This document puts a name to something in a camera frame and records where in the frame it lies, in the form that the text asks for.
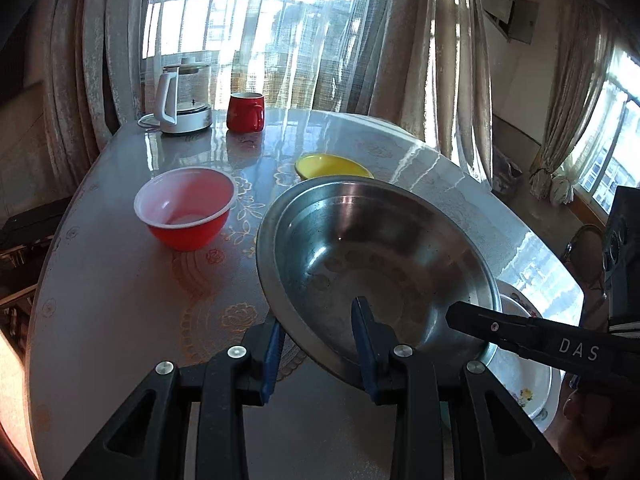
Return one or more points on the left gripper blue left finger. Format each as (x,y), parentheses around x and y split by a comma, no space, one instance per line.
(264,344)

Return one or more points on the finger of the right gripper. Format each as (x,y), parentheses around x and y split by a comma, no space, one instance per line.
(508,331)

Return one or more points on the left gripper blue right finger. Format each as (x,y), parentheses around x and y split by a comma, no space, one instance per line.
(375,343)

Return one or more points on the white rose deep plate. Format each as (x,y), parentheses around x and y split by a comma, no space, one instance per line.
(536,387)

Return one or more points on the stainless steel bowl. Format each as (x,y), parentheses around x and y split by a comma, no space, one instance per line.
(326,241)

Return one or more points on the red plastic bowl white inside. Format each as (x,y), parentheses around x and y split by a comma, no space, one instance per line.
(185,208)

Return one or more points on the yellow plastic bowl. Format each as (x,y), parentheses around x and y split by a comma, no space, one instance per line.
(326,165)

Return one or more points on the dark wooden chair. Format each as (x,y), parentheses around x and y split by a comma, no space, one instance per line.
(583,258)

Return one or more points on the red mug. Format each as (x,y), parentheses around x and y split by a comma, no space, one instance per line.
(246,112)

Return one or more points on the white glass electric kettle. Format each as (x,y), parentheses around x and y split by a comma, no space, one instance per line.
(182,103)

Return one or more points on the beige curtain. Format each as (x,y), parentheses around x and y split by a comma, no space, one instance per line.
(431,77)

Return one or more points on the right side curtain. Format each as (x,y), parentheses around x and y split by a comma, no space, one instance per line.
(587,35)

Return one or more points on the wall electrical box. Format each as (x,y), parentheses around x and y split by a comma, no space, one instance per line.
(515,19)

